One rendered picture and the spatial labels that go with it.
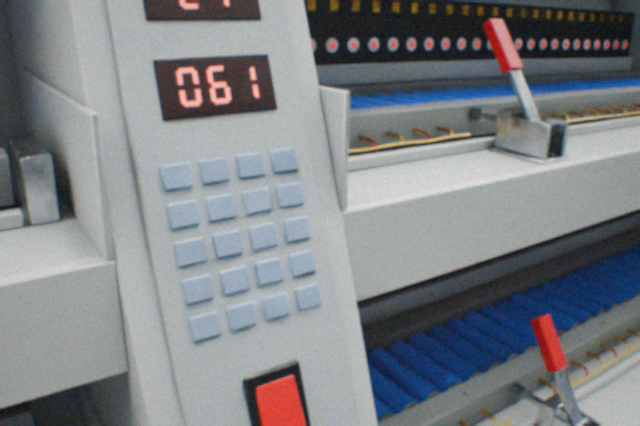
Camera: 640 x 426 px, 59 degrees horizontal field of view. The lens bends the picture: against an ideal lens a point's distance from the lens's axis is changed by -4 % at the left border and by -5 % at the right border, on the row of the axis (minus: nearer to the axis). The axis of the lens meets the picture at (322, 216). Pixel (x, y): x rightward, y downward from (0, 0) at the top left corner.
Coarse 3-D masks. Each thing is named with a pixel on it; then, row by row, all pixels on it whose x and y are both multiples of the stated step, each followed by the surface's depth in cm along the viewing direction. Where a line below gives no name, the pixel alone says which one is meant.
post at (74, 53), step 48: (48, 0) 22; (96, 0) 20; (288, 0) 24; (48, 48) 24; (96, 48) 19; (96, 96) 19; (336, 192) 24; (144, 240) 20; (336, 240) 24; (144, 288) 20; (336, 288) 24; (144, 336) 20; (96, 384) 29; (144, 384) 20
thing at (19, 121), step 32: (0, 0) 35; (448, 0) 56; (480, 0) 59; (512, 0) 62; (544, 0) 65; (576, 0) 68; (608, 0) 72; (0, 32) 35; (0, 64) 35; (0, 96) 35; (0, 128) 35; (32, 416) 35; (64, 416) 36
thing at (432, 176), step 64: (320, 0) 43; (384, 0) 46; (320, 64) 45; (384, 64) 47; (448, 64) 51; (512, 64) 34; (576, 64) 62; (384, 128) 34; (448, 128) 36; (512, 128) 34; (576, 128) 41; (384, 192) 27; (448, 192) 28; (512, 192) 31; (576, 192) 34; (384, 256) 27; (448, 256) 29
